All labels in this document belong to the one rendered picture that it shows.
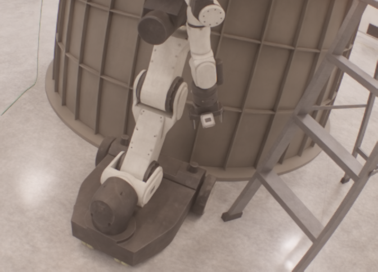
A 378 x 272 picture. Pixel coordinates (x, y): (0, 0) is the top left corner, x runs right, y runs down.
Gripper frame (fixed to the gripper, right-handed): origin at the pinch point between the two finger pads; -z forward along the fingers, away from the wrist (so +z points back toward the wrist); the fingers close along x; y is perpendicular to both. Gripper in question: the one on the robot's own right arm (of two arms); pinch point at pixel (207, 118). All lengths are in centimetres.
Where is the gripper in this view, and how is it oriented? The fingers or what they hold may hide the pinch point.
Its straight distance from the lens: 146.0
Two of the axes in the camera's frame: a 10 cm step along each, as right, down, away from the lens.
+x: 9.7, -2.4, 1.1
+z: -0.8, -6.6, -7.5
